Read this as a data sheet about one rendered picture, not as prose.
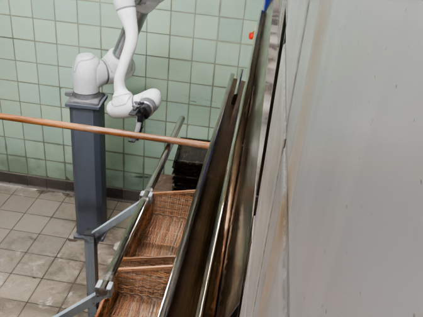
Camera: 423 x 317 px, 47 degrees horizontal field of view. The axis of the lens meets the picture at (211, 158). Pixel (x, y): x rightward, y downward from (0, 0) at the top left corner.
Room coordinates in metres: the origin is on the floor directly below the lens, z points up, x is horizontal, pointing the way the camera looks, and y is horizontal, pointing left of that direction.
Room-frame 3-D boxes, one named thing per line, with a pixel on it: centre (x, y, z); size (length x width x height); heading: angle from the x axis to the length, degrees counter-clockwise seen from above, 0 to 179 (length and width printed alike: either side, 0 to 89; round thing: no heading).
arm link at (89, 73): (2.71, 0.78, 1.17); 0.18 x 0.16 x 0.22; 135
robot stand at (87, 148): (2.71, 0.78, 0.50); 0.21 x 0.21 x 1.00; 89
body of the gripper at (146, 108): (2.16, 0.36, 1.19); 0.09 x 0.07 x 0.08; 174
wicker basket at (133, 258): (1.87, 0.09, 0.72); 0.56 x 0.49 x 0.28; 174
